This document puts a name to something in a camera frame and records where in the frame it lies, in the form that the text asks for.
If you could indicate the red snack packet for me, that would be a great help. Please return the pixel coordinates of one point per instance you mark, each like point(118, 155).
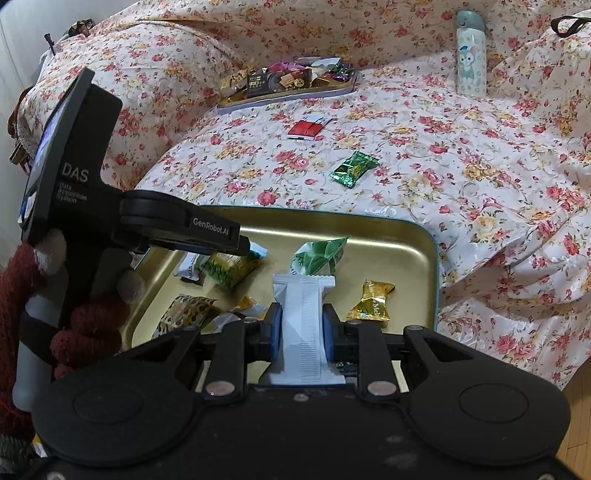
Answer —
point(304, 130)

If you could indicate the floral covered sofa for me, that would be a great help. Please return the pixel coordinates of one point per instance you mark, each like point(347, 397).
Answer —
point(485, 161)

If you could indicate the person's left hand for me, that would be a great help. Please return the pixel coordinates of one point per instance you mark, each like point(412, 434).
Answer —
point(18, 286)

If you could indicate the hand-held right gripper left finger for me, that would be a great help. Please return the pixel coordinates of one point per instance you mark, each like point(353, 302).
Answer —
point(273, 332)

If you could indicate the gold twist candy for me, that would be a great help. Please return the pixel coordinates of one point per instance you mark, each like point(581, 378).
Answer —
point(371, 302)

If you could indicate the leopard print snack packet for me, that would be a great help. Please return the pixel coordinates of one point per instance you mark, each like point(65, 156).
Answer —
point(184, 311)

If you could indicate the small yellow snack packet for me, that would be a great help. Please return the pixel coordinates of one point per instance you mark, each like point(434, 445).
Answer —
point(247, 304)

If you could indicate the pile of assorted snack packets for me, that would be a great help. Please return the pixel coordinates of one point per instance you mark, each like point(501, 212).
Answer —
point(281, 78)

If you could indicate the white bar snack packet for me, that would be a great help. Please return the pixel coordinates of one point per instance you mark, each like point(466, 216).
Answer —
point(188, 272)

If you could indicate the brown hanging ornament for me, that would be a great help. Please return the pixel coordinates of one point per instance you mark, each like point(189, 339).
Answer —
point(18, 152)

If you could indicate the green and yellow snack packet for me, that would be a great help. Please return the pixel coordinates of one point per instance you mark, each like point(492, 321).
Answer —
point(231, 270)

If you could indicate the white cartoon print bottle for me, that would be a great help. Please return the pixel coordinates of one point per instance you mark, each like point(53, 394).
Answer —
point(471, 60)

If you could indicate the green twist candy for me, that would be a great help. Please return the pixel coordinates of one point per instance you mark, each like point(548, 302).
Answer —
point(353, 168)

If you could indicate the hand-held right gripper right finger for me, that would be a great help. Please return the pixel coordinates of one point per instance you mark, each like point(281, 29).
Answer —
point(330, 332)

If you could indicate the lilac rimmed metal tray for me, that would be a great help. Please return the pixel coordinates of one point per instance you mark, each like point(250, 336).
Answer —
point(323, 94)

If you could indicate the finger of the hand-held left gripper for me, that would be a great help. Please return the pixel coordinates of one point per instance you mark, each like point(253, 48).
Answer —
point(217, 233)

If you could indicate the dark hair stick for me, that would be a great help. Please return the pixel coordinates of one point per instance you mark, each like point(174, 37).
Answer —
point(49, 44)

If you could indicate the gold metal tray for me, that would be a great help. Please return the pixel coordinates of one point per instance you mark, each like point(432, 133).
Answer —
point(401, 258)

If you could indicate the black and white candy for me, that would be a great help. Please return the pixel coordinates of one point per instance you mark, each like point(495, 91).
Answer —
point(226, 321)

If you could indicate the green and white snack packet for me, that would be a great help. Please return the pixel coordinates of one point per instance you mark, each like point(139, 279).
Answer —
point(323, 254)

